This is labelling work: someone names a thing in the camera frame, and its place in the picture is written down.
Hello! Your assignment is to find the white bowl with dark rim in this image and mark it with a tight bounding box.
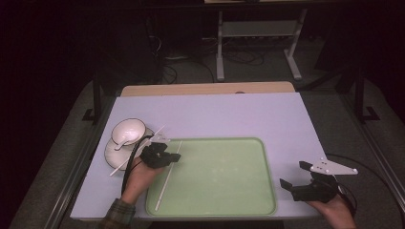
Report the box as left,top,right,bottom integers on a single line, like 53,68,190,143
110,117,147,147

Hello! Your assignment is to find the white ceramic spoon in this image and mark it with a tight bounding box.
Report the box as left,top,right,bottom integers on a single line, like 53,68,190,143
114,131,141,152

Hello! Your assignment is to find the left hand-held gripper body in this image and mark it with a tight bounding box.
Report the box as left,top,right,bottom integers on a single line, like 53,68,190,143
139,133,175,170

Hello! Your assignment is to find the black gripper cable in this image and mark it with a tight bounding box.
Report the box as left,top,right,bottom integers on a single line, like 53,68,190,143
326,153,405,211
121,135,155,196

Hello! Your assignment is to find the lavender table mat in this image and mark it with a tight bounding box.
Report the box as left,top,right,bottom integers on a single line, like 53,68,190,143
70,92,352,221

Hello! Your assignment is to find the tangle of floor cables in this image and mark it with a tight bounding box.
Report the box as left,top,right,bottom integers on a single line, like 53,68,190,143
147,34,266,85

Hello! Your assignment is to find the white metal stand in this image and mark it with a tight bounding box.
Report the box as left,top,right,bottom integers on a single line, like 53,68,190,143
215,9,309,82

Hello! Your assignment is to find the black floor stand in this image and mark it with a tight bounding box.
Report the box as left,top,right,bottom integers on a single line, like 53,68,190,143
352,66,381,123
81,71,106,123

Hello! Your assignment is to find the person's right hand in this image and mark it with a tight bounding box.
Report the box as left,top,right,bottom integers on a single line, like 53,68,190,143
307,192,357,229

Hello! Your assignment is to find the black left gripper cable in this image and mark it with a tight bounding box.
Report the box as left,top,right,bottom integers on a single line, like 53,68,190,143
121,135,155,196

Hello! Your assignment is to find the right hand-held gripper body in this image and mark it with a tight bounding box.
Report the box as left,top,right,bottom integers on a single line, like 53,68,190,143
290,157,358,203

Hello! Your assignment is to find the light green plastic tray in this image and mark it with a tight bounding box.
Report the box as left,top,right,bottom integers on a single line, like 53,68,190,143
145,136,277,218

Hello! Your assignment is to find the metal frame rail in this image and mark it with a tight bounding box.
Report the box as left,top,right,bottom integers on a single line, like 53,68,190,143
44,94,117,229
343,94,405,204

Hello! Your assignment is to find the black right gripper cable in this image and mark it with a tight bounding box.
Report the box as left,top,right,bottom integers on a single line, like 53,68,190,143
326,153,405,211

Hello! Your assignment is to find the white plate with dark rim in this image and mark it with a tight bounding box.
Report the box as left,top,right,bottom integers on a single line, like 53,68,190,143
104,127,157,171

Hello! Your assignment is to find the person's left hand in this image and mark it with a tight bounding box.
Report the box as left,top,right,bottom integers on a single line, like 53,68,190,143
121,156,164,205

